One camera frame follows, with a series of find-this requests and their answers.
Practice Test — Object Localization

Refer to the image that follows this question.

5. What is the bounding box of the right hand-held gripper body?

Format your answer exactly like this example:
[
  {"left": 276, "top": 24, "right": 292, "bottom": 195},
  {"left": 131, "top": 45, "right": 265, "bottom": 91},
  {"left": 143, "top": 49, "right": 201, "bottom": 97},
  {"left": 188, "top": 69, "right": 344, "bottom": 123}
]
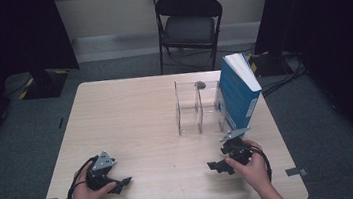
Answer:
[{"left": 217, "top": 126, "right": 256, "bottom": 169}]

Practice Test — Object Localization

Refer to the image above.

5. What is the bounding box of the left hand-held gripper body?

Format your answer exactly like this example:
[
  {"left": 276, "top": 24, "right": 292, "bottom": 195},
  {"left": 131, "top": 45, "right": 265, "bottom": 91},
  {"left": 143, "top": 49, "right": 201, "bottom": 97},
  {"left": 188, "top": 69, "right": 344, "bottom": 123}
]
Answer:
[{"left": 82, "top": 149, "right": 120, "bottom": 193}]

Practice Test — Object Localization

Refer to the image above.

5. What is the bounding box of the blue book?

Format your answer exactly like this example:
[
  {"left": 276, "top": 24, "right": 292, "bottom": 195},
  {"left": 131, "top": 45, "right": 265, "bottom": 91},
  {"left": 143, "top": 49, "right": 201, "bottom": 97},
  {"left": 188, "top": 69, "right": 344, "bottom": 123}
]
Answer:
[{"left": 214, "top": 50, "right": 267, "bottom": 132}]

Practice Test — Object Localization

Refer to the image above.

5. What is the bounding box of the clear acrylic book rack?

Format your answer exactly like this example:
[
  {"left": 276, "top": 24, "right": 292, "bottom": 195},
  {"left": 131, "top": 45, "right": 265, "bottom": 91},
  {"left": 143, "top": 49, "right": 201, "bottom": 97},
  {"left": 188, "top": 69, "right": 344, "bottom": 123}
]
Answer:
[{"left": 171, "top": 74, "right": 236, "bottom": 139}]

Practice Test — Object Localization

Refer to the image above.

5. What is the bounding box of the person's right hand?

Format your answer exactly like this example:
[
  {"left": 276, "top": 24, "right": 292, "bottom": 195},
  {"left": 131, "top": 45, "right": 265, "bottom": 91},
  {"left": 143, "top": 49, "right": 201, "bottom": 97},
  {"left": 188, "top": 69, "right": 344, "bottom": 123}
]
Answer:
[{"left": 223, "top": 137, "right": 274, "bottom": 199}]

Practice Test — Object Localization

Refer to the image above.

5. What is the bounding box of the small grey lump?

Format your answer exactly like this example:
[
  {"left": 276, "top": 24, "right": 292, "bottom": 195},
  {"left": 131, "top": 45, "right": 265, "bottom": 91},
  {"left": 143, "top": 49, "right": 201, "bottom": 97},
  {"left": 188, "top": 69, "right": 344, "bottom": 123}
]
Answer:
[{"left": 194, "top": 79, "right": 207, "bottom": 90}]

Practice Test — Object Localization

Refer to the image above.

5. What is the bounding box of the black stand base striped tape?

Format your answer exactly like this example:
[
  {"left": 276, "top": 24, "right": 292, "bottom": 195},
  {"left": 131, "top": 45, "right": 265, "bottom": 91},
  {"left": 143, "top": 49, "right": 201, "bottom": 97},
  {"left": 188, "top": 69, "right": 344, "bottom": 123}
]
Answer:
[
  {"left": 2, "top": 66, "right": 72, "bottom": 104},
  {"left": 246, "top": 48, "right": 285, "bottom": 79}
]

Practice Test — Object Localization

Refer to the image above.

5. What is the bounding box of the black folding chair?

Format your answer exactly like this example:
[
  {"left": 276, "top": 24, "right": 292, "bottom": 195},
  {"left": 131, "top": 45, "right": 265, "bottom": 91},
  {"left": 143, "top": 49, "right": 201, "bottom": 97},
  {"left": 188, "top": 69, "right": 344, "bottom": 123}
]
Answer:
[{"left": 152, "top": 0, "right": 230, "bottom": 77}]

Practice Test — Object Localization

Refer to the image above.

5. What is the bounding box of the black curtain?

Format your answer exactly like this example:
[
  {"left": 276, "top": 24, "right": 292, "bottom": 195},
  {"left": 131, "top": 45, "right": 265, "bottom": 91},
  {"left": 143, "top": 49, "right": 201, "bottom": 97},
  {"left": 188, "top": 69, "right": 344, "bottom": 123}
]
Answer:
[
  {"left": 0, "top": 0, "right": 90, "bottom": 168},
  {"left": 248, "top": 0, "right": 353, "bottom": 184}
]

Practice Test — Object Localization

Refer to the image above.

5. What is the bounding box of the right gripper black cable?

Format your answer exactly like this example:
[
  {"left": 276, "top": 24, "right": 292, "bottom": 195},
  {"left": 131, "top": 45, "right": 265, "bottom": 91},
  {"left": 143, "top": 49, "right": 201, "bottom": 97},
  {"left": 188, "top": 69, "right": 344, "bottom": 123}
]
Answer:
[{"left": 236, "top": 142, "right": 274, "bottom": 187}]

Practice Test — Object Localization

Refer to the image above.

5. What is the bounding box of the bundle of black floor cables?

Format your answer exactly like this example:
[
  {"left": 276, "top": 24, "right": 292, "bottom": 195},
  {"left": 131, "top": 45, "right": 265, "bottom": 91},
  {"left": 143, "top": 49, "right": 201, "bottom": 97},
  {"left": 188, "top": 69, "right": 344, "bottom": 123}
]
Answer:
[{"left": 256, "top": 49, "right": 311, "bottom": 99}]

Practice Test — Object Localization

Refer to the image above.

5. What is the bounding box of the thin black floor cable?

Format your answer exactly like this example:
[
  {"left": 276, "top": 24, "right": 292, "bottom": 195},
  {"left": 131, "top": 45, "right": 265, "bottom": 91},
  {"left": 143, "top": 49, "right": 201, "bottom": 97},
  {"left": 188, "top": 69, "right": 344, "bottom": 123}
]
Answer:
[{"left": 217, "top": 43, "right": 256, "bottom": 56}]

